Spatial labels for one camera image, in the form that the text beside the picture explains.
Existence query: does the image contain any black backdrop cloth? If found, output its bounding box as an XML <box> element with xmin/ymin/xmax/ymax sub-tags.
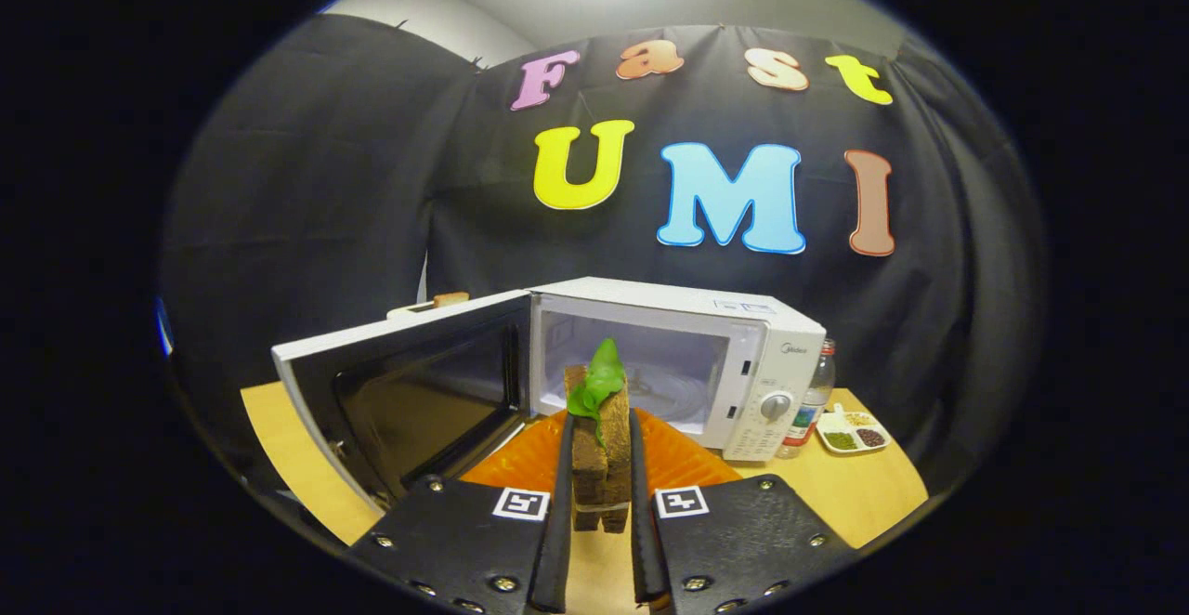
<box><xmin>158</xmin><ymin>13</ymin><xmax>1046</xmax><ymax>467</ymax></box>

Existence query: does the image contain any brown bread sandwich with lettuce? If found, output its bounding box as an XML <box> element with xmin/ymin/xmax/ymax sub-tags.
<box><xmin>564</xmin><ymin>337</ymin><xmax>633</xmax><ymax>533</ymax></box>

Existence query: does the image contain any white divided dish with beans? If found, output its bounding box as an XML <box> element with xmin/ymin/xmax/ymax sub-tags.
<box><xmin>816</xmin><ymin>403</ymin><xmax>893</xmax><ymax>455</ymax></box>

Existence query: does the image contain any clear plastic bottle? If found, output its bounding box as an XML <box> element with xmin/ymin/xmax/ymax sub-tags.
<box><xmin>776</xmin><ymin>338</ymin><xmax>837</xmax><ymax>460</ymax></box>

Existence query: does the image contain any white microwave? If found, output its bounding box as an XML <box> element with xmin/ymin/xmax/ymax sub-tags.
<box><xmin>271</xmin><ymin>277</ymin><xmax>827</xmax><ymax>514</ymax></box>

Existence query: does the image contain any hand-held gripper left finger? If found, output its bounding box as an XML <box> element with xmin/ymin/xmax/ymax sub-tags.
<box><xmin>348</xmin><ymin>409</ymin><xmax>577</xmax><ymax>615</ymax></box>

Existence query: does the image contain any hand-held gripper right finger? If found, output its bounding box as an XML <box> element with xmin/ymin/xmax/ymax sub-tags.
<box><xmin>630</xmin><ymin>408</ymin><xmax>856</xmax><ymax>615</ymax></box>

